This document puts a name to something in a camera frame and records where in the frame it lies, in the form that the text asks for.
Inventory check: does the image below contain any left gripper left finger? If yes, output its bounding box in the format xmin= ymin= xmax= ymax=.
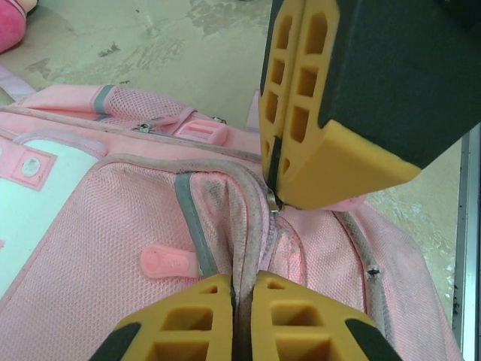
xmin=86 ymin=273 xmax=236 ymax=361

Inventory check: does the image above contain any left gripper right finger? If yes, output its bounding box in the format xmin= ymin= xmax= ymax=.
xmin=250 ymin=271 xmax=399 ymax=361

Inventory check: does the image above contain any pink backpack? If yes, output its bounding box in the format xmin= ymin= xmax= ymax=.
xmin=0 ymin=63 xmax=463 ymax=361

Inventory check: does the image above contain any pink plush doll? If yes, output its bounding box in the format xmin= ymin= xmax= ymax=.
xmin=0 ymin=0 xmax=41 ymax=53

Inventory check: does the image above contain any aluminium table frame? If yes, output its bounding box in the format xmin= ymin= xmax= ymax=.
xmin=452 ymin=123 xmax=481 ymax=361

